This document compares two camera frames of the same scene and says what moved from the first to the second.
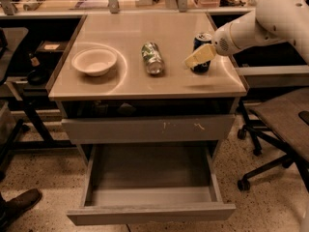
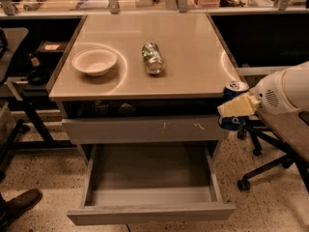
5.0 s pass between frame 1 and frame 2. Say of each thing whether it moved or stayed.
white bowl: stayed
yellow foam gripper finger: moved
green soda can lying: stayed
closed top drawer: stayed
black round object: stayed
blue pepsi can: moved
